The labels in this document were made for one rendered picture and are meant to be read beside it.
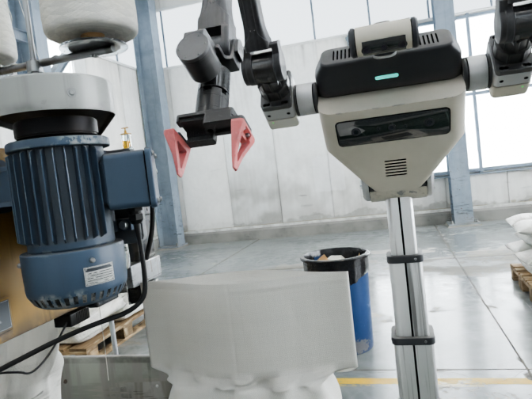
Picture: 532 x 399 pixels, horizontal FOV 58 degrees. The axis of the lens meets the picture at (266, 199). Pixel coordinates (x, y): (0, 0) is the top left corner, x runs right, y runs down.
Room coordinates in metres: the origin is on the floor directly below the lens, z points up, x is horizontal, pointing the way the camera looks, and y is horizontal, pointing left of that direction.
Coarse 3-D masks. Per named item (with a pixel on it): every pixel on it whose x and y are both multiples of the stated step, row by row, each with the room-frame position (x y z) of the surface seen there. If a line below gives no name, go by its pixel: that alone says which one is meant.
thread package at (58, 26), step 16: (48, 0) 0.82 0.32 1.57; (64, 0) 0.81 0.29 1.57; (80, 0) 0.81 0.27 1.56; (96, 0) 0.82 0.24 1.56; (112, 0) 0.83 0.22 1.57; (128, 0) 0.87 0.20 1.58; (48, 16) 0.82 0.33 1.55; (64, 16) 0.81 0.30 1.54; (80, 16) 0.81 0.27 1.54; (96, 16) 0.82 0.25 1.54; (112, 16) 0.83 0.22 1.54; (128, 16) 0.86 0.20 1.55; (48, 32) 0.85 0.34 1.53; (64, 32) 0.86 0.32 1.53; (80, 32) 0.87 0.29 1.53; (96, 32) 0.87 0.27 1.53; (112, 32) 0.89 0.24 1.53; (128, 32) 0.89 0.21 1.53
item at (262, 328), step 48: (192, 288) 1.01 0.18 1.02; (240, 288) 0.96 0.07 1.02; (288, 288) 0.97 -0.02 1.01; (336, 288) 0.96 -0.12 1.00; (192, 336) 1.02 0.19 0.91; (240, 336) 0.97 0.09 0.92; (288, 336) 0.96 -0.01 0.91; (336, 336) 0.97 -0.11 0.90; (192, 384) 1.01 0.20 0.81; (240, 384) 0.95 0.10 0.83; (288, 384) 0.94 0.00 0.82; (336, 384) 1.01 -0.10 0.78
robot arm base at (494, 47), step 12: (492, 36) 1.23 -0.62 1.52; (492, 48) 1.21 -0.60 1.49; (504, 48) 1.15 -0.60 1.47; (516, 48) 1.14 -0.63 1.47; (528, 48) 1.14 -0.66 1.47; (492, 60) 1.21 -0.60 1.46; (504, 60) 1.17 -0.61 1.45; (516, 60) 1.16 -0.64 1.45; (528, 60) 1.17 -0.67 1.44; (504, 72) 1.17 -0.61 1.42; (516, 72) 1.17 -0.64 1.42
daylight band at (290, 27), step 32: (288, 0) 9.08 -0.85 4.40; (320, 0) 8.92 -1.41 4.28; (352, 0) 8.77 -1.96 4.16; (384, 0) 8.63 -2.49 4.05; (416, 0) 8.49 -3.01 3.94; (480, 0) 8.23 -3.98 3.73; (160, 32) 9.77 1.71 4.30; (288, 32) 9.09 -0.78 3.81; (320, 32) 8.94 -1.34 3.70; (128, 64) 9.31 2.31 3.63
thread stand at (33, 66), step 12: (24, 0) 0.92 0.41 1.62; (24, 12) 0.92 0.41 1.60; (96, 36) 0.83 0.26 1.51; (60, 48) 0.86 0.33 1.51; (72, 48) 0.87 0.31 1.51; (84, 48) 0.88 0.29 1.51; (96, 48) 0.88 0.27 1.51; (108, 48) 0.87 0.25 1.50; (120, 48) 0.91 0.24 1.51; (36, 60) 0.91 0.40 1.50; (48, 60) 0.91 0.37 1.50; (60, 60) 0.90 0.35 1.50; (72, 60) 0.90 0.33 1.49; (0, 72) 0.94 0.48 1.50; (12, 72) 0.94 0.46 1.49; (36, 72) 0.92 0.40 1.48
